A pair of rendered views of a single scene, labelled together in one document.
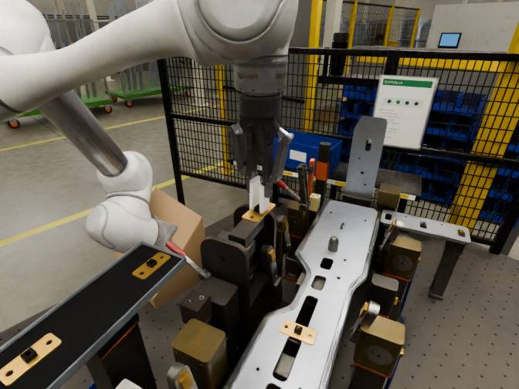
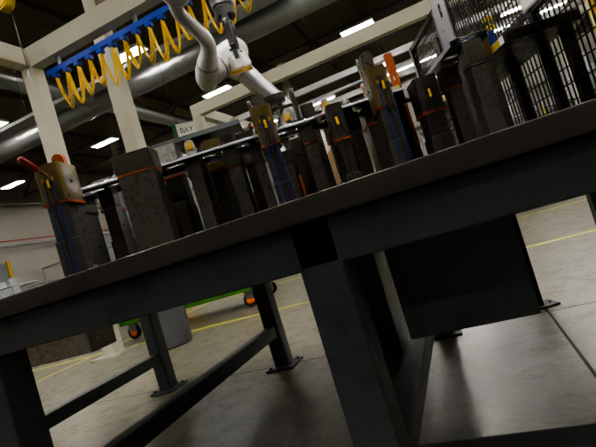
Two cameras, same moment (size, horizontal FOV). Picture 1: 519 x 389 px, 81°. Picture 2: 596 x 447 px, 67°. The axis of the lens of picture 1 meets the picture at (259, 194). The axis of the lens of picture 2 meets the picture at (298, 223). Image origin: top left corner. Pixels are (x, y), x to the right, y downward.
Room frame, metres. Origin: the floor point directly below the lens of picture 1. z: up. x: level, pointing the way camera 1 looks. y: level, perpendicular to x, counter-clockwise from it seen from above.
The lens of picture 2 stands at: (-0.12, -1.52, 0.64)
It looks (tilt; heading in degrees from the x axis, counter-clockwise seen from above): 2 degrees up; 65
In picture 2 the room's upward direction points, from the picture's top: 17 degrees counter-clockwise
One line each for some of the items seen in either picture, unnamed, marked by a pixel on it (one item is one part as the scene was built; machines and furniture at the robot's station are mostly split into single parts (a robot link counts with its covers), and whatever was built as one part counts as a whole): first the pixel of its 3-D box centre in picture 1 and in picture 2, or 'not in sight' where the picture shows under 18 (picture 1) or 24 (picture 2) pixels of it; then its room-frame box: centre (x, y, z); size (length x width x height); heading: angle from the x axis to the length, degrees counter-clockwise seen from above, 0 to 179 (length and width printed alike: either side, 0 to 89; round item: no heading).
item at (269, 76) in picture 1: (260, 74); (221, 1); (0.54, 0.00, 1.56); 0.09 x 0.09 x 0.06
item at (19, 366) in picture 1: (29, 356); not in sight; (0.30, 0.37, 1.17); 0.08 x 0.04 x 0.01; 151
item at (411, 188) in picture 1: (320, 169); (482, 78); (1.36, -0.30, 1.01); 0.90 x 0.22 x 0.03; 64
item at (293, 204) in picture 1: (292, 242); not in sight; (0.96, -0.13, 0.87); 0.10 x 0.07 x 0.35; 64
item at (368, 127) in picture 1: (364, 159); (444, 28); (1.12, -0.42, 1.17); 0.12 x 0.01 x 0.34; 64
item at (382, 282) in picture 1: (380, 318); (346, 152); (0.63, -0.37, 0.84); 0.10 x 0.05 x 0.29; 64
